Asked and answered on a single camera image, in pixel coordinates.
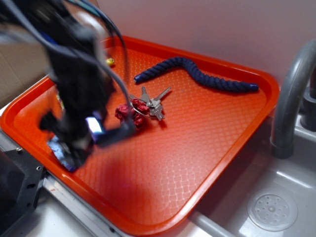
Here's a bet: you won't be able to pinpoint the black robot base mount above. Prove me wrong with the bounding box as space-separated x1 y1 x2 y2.
0 148 45 237

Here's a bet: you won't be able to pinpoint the orange plastic tray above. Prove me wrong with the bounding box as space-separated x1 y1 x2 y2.
0 37 279 236

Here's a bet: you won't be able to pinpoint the brown cardboard panel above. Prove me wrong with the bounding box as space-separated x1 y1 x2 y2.
0 43 49 108

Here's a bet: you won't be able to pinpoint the navy blue twisted rope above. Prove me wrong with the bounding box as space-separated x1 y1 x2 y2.
133 56 259 94

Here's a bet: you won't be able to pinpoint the grey plastic sink basin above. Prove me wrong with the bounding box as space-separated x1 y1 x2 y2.
190 120 316 237

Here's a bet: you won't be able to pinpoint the silver keys on ring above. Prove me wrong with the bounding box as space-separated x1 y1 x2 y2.
129 86 171 121

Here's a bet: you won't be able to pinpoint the aluminium frame rail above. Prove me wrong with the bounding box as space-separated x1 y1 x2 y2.
0 132 120 237

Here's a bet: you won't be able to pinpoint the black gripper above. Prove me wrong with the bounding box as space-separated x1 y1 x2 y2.
39 24 136 153

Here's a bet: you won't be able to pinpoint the blue sponge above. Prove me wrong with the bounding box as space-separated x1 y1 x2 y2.
47 136 77 172

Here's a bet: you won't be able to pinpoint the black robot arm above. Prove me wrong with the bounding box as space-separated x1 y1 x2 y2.
0 0 135 152

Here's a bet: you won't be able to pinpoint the grey toy faucet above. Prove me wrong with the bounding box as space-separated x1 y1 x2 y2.
270 39 316 159

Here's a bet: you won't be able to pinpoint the crumpled red cloth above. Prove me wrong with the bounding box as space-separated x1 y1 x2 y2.
115 98 150 131

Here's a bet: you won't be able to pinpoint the black and blue cables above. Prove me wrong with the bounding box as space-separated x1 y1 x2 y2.
0 0 131 129

